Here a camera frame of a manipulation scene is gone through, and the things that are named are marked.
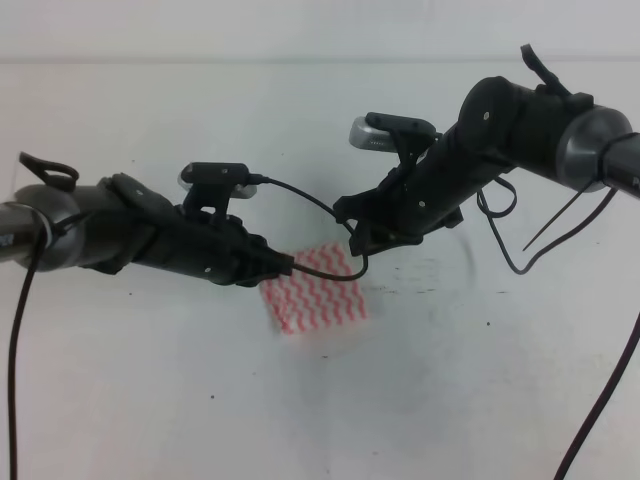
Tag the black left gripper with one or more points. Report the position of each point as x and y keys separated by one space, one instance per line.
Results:
x=221 y=252

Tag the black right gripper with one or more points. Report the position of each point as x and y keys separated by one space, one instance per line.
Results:
x=408 y=206

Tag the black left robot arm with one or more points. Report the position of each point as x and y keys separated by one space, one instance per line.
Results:
x=120 y=221

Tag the pink white wavy striped towel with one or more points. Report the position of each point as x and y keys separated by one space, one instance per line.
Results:
x=301 y=303

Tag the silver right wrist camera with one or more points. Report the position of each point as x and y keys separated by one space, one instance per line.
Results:
x=407 y=137

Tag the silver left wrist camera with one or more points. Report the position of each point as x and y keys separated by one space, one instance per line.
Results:
x=213 y=185

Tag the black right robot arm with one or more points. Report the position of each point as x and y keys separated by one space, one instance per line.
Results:
x=501 y=126

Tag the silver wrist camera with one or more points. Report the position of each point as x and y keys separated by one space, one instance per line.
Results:
x=213 y=185
x=407 y=137

